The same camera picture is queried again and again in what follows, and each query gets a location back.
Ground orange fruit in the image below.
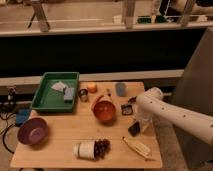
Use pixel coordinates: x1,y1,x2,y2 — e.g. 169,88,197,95
87,82,97,93

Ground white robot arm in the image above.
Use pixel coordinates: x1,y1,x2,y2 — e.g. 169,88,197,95
136,87,213,145

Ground small metal can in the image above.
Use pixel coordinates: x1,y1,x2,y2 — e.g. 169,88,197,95
78,89,88,102

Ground dark grape bunch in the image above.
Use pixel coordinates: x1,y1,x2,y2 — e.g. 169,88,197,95
94,139,110,159

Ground black eraser block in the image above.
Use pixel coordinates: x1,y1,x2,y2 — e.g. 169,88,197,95
128,122,140,136

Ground blue box beside table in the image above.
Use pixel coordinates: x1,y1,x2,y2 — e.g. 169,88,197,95
15,108,31,126

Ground grey sponge block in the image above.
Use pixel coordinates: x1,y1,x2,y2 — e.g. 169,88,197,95
64,87,74,102

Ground purple bowl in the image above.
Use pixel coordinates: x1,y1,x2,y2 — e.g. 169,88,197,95
17,118,48,145

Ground black cables on floor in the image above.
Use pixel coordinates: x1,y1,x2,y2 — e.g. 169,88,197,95
0,99,21,154

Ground small black clip box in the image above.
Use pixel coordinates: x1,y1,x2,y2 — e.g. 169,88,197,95
121,104,133,115

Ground blue cup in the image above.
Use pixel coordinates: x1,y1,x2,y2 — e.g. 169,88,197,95
115,82,126,97

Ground white cloth piece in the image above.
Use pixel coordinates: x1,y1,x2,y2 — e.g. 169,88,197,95
52,81,67,92

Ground white cup on side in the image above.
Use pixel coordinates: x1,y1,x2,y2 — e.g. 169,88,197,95
73,141,95,159

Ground green plastic tray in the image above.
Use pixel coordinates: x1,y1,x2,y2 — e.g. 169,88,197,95
31,72,79,113

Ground orange bowl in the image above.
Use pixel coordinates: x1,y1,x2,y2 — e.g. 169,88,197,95
93,101,116,123

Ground black marker pen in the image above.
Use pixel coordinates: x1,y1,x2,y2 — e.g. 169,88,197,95
128,96,137,103

